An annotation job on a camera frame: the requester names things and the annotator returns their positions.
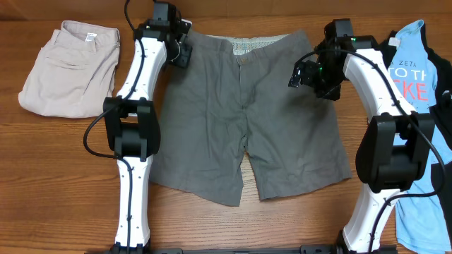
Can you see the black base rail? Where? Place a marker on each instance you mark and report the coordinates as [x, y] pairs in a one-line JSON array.
[[240, 250]]

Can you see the grey shorts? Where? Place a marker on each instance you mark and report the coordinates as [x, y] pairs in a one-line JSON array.
[[233, 100]]

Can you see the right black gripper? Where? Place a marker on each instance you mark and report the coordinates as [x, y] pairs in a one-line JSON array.
[[332, 92]]

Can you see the beige folded pants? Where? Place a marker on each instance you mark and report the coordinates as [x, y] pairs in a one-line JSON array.
[[74, 72]]

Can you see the black garment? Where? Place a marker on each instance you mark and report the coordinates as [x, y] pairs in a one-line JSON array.
[[424, 79]]

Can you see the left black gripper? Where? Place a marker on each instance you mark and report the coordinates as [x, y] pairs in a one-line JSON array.
[[183, 59]]

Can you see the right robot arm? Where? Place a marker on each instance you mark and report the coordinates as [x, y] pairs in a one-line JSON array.
[[394, 150]]

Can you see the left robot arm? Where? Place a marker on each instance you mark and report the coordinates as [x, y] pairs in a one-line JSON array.
[[131, 122]]

